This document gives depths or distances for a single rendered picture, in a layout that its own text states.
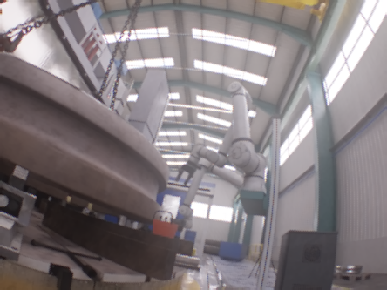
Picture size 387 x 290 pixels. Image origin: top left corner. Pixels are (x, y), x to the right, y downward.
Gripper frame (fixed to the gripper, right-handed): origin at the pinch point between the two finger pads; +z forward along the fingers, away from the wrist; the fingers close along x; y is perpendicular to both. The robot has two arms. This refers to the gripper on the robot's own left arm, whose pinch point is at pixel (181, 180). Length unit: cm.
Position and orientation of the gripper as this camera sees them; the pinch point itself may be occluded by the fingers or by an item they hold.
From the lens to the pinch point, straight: 174.6
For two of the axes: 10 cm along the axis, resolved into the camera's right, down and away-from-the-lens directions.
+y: -7.5, -3.5, 5.6
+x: -4.5, -3.5, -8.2
